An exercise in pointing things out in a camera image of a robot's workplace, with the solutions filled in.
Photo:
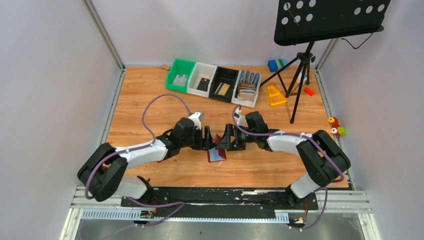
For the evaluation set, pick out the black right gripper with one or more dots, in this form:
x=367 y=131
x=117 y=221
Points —
x=230 y=130

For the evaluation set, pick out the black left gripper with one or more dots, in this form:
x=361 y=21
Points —
x=204 y=143

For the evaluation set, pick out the red leather card holder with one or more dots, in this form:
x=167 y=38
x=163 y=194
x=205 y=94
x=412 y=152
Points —
x=214 y=154

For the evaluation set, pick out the gold credit card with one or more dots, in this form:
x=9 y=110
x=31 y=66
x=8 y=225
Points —
x=222 y=89

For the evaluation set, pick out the black credit card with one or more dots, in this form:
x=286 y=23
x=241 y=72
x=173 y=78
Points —
x=203 y=84

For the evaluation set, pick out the silver striped credit card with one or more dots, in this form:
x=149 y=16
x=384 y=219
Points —
x=180 y=80

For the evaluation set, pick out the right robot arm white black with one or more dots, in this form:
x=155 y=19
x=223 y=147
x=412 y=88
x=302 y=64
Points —
x=323 y=159

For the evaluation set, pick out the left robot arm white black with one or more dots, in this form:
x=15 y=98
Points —
x=103 y=173

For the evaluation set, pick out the white bin with tools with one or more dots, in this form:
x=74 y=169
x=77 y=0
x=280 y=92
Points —
x=246 y=90

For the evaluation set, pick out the yellow triangular toy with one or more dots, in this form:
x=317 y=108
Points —
x=275 y=97

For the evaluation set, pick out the black plastic bin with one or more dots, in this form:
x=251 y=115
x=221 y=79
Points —
x=224 y=75

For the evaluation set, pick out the white plastic bin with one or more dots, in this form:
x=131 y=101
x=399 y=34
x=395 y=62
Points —
x=201 y=70

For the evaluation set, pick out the green plastic bin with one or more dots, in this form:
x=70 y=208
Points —
x=179 y=67

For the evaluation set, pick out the blue green block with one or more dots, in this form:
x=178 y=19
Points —
x=276 y=64

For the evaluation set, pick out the small red block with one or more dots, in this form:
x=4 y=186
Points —
x=309 y=91

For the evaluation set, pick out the colourful toy car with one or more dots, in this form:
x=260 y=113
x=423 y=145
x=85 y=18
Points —
x=336 y=128

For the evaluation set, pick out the black music stand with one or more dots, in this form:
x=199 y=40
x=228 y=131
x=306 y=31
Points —
x=309 y=21

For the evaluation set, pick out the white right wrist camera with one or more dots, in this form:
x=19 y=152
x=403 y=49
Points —
x=239 y=118

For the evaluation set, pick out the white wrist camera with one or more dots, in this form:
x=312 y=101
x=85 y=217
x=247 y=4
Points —
x=197 y=118
x=239 y=118

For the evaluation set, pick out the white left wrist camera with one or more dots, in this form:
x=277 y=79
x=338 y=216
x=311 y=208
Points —
x=197 y=118

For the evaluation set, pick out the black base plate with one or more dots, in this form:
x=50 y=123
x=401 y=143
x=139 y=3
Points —
x=275 y=198

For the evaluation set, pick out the aluminium frame rail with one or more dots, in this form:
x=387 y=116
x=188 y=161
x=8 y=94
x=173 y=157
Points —
x=335 y=207

